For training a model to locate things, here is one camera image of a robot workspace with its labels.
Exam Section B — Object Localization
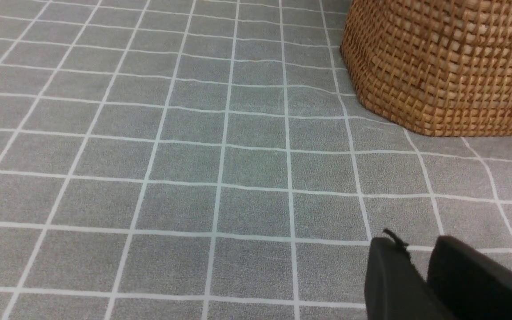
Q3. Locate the woven rattan basket green lining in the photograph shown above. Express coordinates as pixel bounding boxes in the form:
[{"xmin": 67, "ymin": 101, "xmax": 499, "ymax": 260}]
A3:
[{"xmin": 340, "ymin": 0, "xmax": 512, "ymax": 136}]

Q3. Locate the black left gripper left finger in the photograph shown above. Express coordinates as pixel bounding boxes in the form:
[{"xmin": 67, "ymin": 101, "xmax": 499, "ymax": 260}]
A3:
[{"xmin": 364, "ymin": 228, "xmax": 455, "ymax": 320}]

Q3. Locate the grey checkered tablecloth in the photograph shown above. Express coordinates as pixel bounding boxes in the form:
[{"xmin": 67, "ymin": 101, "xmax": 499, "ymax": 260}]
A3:
[{"xmin": 0, "ymin": 0, "xmax": 512, "ymax": 320}]

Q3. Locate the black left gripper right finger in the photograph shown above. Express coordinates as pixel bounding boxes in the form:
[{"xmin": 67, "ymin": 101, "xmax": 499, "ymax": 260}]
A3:
[{"xmin": 427, "ymin": 236, "xmax": 512, "ymax": 320}]

